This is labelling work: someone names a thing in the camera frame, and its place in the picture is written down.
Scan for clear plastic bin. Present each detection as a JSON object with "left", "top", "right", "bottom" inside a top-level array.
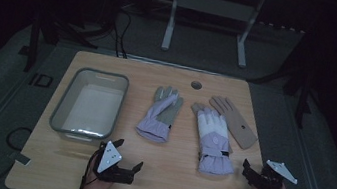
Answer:
[{"left": 46, "top": 63, "right": 132, "bottom": 149}]

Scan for black tripod stand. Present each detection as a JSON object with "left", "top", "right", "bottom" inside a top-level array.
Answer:
[{"left": 15, "top": 0, "right": 121, "bottom": 85}]

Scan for purple and white ski glove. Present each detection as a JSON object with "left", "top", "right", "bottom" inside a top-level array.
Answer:
[
  {"left": 187, "top": 105, "right": 244, "bottom": 179},
  {"left": 134, "top": 82, "right": 187, "bottom": 147}
]

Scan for black looped floor cable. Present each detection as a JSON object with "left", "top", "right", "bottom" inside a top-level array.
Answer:
[{"left": 4, "top": 124, "right": 34, "bottom": 154}]

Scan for person's left hand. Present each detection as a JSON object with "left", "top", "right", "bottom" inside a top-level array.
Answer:
[{"left": 82, "top": 158, "right": 118, "bottom": 189}]

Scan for black floor cables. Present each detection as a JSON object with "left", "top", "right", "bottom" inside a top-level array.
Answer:
[{"left": 107, "top": 8, "right": 135, "bottom": 60}]

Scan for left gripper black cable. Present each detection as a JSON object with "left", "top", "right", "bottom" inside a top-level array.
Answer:
[{"left": 78, "top": 146, "right": 106, "bottom": 189}]

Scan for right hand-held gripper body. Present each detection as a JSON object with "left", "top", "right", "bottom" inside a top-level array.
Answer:
[{"left": 246, "top": 157, "right": 302, "bottom": 189}]

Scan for grey tape piece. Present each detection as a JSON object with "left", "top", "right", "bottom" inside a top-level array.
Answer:
[{"left": 13, "top": 151, "right": 33, "bottom": 167}]

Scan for white metal stand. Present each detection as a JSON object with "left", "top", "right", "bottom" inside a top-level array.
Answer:
[{"left": 159, "top": 0, "right": 267, "bottom": 71}]

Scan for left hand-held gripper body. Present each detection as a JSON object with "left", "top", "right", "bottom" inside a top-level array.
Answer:
[{"left": 89, "top": 138, "right": 141, "bottom": 186}]

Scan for black metal stand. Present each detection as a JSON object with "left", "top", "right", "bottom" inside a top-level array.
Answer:
[{"left": 242, "top": 26, "right": 325, "bottom": 131}]

